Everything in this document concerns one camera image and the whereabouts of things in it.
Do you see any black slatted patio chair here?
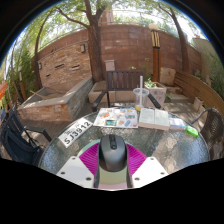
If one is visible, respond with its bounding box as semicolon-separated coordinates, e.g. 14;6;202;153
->
0;106;53;167

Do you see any small pale packet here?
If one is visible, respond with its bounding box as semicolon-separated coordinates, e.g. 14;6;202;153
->
168;117;188;132

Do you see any slender tree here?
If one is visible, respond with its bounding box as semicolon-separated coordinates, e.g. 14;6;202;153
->
158;3;189;73

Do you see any beige cushion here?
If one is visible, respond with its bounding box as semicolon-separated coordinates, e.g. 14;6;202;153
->
159;67;177;87

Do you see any large tree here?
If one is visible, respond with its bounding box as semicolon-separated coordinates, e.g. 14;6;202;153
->
54;0;111;84

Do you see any clear plastic cup with straw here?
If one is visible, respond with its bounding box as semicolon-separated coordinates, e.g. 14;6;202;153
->
132;75;150;112

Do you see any black bag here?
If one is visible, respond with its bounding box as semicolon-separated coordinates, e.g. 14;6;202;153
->
3;128;34;158

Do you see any dark wooden armchair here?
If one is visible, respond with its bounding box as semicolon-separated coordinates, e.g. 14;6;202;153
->
91;69;162;113

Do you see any stone planter bed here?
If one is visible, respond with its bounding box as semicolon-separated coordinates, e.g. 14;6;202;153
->
17;76;95;123

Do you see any curved wooden bench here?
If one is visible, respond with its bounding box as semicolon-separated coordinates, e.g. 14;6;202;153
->
173;69;224;118

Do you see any brown wicker chair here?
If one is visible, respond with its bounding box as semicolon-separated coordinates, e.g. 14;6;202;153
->
190;107;224;160

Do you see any dark grey computer mouse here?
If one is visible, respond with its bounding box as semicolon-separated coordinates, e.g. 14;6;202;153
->
97;134;129;173

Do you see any colourful printed sheet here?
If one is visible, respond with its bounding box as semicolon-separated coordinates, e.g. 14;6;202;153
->
92;106;140;129

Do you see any grey utility box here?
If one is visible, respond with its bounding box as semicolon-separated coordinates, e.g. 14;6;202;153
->
104;59;116;72

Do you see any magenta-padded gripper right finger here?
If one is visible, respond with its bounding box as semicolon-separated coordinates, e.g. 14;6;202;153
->
125;143;169;190

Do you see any wooden lamp post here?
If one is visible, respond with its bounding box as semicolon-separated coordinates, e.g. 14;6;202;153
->
148;23;162;83

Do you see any green marker pen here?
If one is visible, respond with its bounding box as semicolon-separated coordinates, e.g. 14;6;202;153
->
185;124;200;138

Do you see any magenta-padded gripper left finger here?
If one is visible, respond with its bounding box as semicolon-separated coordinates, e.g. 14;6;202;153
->
55;142;102;190

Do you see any white license plate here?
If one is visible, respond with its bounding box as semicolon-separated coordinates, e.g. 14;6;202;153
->
57;117;94;149

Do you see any orange umbrella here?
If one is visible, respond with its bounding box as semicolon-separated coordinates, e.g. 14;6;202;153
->
0;81;9;101

